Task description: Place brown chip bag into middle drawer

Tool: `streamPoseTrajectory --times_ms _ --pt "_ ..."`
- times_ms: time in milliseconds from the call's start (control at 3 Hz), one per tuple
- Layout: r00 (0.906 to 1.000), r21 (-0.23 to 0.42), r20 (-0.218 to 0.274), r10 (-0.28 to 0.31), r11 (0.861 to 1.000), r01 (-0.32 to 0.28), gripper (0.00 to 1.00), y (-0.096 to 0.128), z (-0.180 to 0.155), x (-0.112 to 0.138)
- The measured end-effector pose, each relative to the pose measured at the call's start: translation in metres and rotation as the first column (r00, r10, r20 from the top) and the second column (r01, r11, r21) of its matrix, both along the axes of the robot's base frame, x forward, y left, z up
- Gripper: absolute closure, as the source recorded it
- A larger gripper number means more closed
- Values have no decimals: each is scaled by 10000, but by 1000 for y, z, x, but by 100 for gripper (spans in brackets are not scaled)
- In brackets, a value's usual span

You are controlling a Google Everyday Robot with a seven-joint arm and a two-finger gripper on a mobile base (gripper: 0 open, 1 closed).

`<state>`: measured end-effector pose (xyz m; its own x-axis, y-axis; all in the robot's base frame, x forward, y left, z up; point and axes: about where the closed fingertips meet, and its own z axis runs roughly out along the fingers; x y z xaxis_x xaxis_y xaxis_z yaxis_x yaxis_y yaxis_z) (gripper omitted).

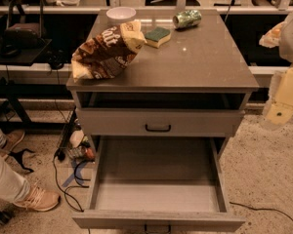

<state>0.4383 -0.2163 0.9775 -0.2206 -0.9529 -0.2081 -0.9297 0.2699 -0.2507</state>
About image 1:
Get closed grey upper drawer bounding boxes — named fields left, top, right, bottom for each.
left=76, top=108, right=244, bottom=137

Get tan sneaker far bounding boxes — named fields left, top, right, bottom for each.
left=0, top=130, right=25, bottom=159

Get grey drawer cabinet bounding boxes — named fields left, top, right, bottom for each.
left=66, top=10, right=259, bottom=153

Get dark handbag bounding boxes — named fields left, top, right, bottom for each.
left=4, top=0, right=44, bottom=49

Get green yellow sponge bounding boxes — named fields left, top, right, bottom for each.
left=145, top=27, right=171, bottom=48

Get open grey drawer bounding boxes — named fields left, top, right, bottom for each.
left=73, top=136, right=244, bottom=234

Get person leg light trousers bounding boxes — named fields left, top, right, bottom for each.
left=0, top=155, right=30, bottom=203

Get tan sneaker near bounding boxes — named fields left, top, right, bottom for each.
left=14, top=185, right=61, bottom=212

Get black cable on floor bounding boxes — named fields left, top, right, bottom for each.
left=52, top=148, right=92, bottom=234

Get tan sneaker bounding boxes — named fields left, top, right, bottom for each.
left=0, top=130, right=25, bottom=159
left=14, top=185, right=61, bottom=212

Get white bowl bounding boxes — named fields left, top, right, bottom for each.
left=106, top=7, right=136, bottom=24

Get black side table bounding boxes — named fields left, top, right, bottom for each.
left=0, top=38, right=53, bottom=129

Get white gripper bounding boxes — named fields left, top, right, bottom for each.
left=261, top=63, right=293, bottom=131

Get black cable right floor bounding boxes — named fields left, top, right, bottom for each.
left=230, top=201, right=293, bottom=234

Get brown chip bag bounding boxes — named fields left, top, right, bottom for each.
left=71, top=20, right=147, bottom=80

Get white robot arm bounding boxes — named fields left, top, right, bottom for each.
left=259, top=11, right=293, bottom=130

